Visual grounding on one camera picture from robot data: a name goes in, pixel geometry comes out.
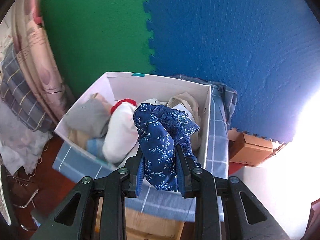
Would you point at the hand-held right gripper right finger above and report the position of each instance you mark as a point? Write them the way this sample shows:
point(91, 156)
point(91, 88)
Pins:
point(185, 177)

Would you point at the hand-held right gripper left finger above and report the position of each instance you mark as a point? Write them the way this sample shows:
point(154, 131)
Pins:
point(140, 185)

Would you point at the dark blue patterned sock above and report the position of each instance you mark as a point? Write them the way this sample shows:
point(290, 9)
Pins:
point(157, 142)

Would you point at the light blue banded underwear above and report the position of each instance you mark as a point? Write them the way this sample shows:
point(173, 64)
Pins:
point(96, 146)

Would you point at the beige honeycomb patterned underwear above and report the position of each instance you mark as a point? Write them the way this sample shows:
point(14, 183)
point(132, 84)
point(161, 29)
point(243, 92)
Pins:
point(185, 100)

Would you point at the pale blue white sock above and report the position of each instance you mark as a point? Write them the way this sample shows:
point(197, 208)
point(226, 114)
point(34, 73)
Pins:
point(152, 101)

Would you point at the red sock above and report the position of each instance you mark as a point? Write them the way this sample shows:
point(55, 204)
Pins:
point(123, 103)

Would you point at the grey sock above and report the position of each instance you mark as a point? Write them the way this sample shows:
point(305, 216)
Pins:
point(85, 117)

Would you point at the white shoe box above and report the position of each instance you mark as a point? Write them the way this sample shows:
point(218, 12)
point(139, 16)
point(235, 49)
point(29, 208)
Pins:
point(160, 85)

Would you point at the wooden nightstand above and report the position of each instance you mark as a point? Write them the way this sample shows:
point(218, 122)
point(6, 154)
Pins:
point(150, 225)

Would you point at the blue denim cover cloth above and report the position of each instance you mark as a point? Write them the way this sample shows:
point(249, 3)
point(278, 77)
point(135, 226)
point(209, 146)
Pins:
point(217, 130)

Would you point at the brown cardboard box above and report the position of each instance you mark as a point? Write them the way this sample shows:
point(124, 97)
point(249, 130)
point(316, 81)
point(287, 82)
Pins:
point(250, 150)

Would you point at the white floral sheet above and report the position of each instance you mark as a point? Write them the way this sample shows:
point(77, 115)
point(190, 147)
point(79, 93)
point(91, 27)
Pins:
point(20, 145)

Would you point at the grey plaid cloth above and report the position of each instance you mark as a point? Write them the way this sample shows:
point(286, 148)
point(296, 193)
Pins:
point(20, 97)

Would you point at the blue foam mat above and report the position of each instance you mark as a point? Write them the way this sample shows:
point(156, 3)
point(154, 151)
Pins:
point(225, 30)

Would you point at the green foam mat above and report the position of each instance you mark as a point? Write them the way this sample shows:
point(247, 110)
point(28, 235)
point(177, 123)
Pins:
point(95, 30)

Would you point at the beige patterned curtain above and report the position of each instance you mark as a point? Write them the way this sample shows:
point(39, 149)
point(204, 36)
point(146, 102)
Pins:
point(37, 55)

